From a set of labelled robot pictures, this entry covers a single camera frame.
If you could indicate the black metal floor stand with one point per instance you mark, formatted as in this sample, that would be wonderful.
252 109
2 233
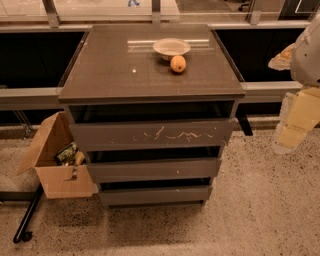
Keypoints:
22 234

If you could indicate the grey bottom drawer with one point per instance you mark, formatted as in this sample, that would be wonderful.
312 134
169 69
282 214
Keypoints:
156 195

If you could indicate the white bowl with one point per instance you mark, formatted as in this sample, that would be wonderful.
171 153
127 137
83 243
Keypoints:
167 48

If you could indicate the grey drawer cabinet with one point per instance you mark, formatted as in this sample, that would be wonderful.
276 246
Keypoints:
117 77

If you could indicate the grey top drawer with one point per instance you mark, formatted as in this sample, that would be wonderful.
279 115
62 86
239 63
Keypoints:
151 135

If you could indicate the open cardboard box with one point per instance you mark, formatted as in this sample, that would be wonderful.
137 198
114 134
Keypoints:
52 136

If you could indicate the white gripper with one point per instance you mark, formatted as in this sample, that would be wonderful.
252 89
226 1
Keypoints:
307 61

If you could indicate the black table leg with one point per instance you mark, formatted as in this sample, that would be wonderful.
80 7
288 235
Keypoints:
244 123

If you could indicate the grey middle drawer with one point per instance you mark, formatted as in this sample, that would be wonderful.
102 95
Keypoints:
154 170

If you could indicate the green snack packet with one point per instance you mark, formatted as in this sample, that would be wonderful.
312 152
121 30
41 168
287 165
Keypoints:
66 156

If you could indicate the orange fruit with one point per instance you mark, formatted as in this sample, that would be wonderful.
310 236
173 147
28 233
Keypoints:
178 64

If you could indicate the grey drawer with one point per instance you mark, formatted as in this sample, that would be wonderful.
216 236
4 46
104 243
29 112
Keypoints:
151 135
156 195
154 170

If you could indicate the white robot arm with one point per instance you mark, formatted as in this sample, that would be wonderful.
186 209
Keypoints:
305 59

